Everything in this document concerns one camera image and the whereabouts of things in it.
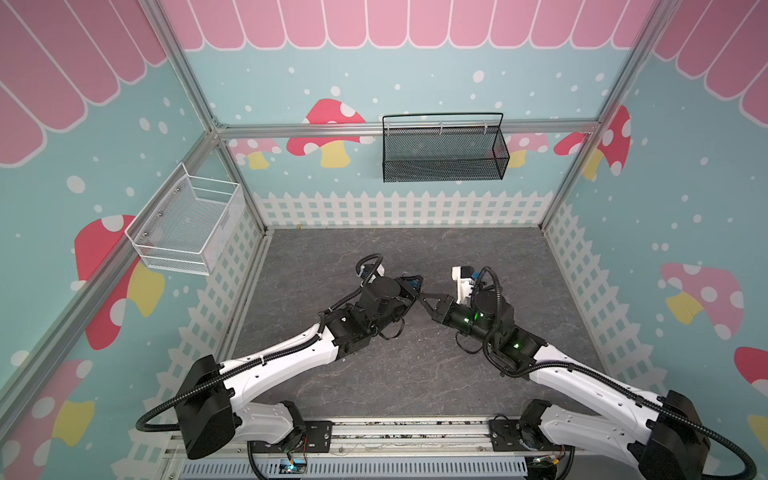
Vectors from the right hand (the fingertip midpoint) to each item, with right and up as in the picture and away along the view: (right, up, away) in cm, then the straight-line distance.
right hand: (416, 297), depth 71 cm
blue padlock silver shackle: (0, +4, +1) cm, 4 cm away
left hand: (+2, +2, +3) cm, 4 cm away
